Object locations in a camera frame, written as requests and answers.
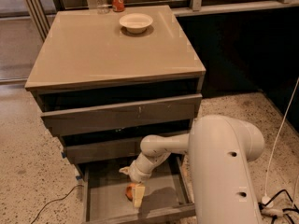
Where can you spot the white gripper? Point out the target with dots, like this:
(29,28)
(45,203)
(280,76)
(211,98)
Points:
(135,173)

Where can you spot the orange fruit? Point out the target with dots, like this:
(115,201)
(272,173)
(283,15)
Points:
(129,191)

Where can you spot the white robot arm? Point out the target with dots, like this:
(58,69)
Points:
(219,149)

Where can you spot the grey open bottom drawer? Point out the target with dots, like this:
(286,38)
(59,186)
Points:
(166,199)

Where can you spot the grey middle drawer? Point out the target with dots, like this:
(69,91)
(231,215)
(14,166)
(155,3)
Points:
(101,151)

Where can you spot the grey top drawer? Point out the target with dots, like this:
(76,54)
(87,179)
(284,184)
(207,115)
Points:
(118,116)

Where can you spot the grey drawer cabinet beige top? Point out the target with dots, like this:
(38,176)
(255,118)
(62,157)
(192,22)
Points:
(89,60)

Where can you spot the white paper bowl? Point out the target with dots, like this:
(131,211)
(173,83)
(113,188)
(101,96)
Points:
(136,23)

